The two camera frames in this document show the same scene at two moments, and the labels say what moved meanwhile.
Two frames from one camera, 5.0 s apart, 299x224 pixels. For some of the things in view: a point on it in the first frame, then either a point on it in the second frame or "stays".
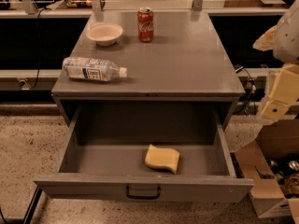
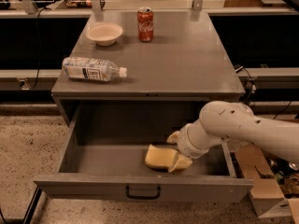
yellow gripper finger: x=285 y=89 → x=179 y=162
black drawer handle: x=141 y=197 stays
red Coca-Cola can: x=146 y=24 stays
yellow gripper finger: x=265 y=42 → x=174 y=137
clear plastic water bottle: x=92 y=69 stays
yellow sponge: x=162 y=158 stays
